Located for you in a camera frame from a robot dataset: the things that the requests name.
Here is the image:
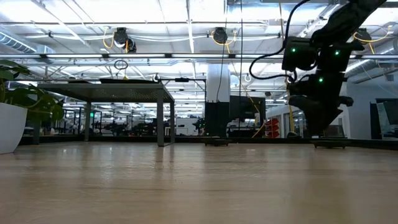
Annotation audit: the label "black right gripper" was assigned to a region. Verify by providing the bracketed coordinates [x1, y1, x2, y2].
[287, 42, 363, 137]

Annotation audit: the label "white column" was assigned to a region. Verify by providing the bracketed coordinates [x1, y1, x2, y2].
[206, 63, 231, 103]

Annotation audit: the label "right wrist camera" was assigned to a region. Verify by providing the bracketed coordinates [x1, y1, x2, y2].
[281, 36, 318, 72]

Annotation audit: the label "dark wall board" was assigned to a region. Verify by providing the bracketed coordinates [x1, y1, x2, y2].
[369, 98, 398, 140]

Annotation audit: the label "black cabinet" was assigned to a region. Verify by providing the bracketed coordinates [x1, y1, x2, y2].
[204, 101, 231, 138]

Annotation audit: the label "black cable with coil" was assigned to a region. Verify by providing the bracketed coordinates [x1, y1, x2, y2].
[238, 0, 244, 138]

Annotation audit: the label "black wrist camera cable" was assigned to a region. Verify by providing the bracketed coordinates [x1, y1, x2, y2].
[248, 0, 312, 82]

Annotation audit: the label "red storage bins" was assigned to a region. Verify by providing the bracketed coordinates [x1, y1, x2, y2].
[264, 117, 280, 138]

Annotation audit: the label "silver ventilation duct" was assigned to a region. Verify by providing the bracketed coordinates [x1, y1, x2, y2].
[341, 39, 398, 91]
[0, 30, 39, 54]

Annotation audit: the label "green plant in white pot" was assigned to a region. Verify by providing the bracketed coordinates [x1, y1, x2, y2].
[0, 58, 65, 155]

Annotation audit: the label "grey perforated metal shelf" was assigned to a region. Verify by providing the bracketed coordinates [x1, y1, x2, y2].
[33, 82, 177, 147]

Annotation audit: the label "black ceiling cable reel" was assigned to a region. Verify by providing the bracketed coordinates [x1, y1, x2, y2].
[212, 27, 229, 45]
[355, 27, 373, 44]
[112, 26, 137, 53]

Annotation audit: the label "black monitor screen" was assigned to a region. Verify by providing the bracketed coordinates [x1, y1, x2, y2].
[229, 95, 267, 121]

